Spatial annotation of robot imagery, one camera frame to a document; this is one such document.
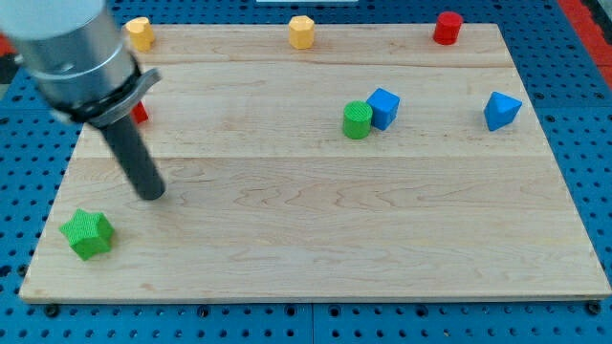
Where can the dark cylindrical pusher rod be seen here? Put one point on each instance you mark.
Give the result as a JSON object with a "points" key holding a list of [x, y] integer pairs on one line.
{"points": [[125, 142]]}

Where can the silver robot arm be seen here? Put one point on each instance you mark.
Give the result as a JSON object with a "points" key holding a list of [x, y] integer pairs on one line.
{"points": [[83, 68]]}

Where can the blue cube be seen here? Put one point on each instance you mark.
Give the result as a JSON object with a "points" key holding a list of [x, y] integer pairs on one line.
{"points": [[384, 106]]}

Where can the small red block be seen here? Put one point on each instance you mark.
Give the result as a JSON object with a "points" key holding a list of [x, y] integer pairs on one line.
{"points": [[139, 113]]}

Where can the yellow block top left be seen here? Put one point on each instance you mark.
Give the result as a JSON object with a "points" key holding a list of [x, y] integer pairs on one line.
{"points": [[140, 33]]}

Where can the green star block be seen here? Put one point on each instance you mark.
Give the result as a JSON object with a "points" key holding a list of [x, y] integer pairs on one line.
{"points": [[88, 234]]}

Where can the light wooden board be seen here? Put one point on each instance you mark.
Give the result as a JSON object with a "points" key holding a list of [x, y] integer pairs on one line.
{"points": [[267, 200]]}

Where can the yellow hexagonal block centre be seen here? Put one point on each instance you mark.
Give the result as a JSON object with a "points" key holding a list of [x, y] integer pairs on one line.
{"points": [[301, 32]]}

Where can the green cylinder block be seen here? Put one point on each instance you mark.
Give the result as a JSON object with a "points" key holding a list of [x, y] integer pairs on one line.
{"points": [[357, 116]]}

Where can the red cylinder block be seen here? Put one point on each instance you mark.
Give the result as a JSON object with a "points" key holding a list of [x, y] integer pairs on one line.
{"points": [[447, 28]]}

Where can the blue triangular block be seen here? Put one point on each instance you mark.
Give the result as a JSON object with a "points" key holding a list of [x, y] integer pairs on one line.
{"points": [[501, 110]]}

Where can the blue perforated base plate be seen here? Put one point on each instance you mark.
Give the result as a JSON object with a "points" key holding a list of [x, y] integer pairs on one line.
{"points": [[565, 64]]}

